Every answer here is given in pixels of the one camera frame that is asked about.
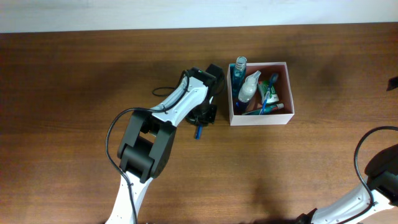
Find blue disposable razor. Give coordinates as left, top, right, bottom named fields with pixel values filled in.
left=195, top=125, right=203, bottom=139

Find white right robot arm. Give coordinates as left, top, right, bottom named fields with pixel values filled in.
left=295, top=126, right=397, bottom=224

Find green red toothpaste tube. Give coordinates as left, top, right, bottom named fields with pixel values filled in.
left=243, top=103, right=284, bottom=115

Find blue white toothbrush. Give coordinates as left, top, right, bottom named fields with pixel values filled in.
left=259, top=73, right=279, bottom=115

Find pink cardboard box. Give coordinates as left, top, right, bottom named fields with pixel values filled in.
left=226, top=62, right=295, bottom=126

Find clear purple spray bottle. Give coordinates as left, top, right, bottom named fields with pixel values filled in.
left=236, top=70, right=261, bottom=113

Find green soap box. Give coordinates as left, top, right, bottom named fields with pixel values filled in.
left=257, top=80, right=279, bottom=105

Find blue mouthwash bottle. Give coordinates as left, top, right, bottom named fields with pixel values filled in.
left=231, top=56, right=247, bottom=98

